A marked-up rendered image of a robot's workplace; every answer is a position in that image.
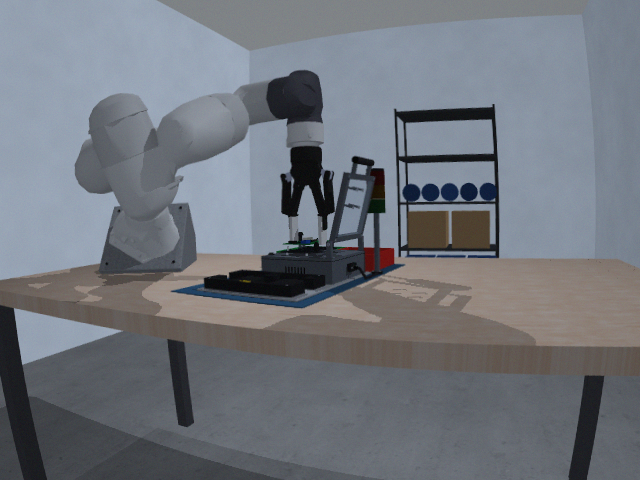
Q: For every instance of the red bin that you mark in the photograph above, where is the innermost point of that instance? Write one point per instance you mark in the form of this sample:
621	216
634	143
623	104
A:
386	257

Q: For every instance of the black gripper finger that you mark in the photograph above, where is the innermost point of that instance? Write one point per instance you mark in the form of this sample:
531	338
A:
294	203
326	207

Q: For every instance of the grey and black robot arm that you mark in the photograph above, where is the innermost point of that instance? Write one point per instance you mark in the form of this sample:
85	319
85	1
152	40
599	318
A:
200	129

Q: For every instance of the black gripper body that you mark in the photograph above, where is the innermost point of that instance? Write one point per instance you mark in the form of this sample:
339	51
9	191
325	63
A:
306	158

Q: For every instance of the green circuit board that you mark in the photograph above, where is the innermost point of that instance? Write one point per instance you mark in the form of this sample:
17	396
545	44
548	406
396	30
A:
305	241

